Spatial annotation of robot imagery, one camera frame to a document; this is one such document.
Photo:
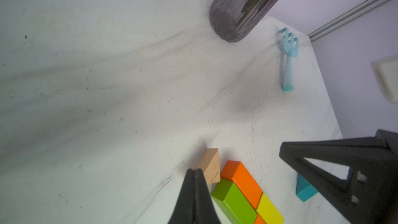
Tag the light blue toy fork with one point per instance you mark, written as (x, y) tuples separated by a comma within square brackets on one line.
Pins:
[(291, 47)]

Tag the tan wooden triangle block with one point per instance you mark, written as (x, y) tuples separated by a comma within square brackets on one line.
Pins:
[(210, 165)]

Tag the yellow rectangular block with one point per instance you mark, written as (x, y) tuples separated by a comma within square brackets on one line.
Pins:
[(268, 211)]

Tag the orange block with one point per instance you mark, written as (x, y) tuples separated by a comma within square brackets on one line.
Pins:
[(259, 220), (237, 172)]

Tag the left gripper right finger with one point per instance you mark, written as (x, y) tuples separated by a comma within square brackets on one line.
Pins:
[(204, 208)]

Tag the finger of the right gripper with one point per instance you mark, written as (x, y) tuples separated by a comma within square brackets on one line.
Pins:
[(358, 176)]

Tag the dark ribbed glass vase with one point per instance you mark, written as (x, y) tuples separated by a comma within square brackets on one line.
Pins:
[(233, 20)]

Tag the teal block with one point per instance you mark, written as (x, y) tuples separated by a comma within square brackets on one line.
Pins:
[(304, 190)]

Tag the green rectangular block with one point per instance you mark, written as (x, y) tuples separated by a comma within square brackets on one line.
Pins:
[(233, 203)]

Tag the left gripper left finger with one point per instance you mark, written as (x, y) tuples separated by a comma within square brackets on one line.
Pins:
[(184, 209)]

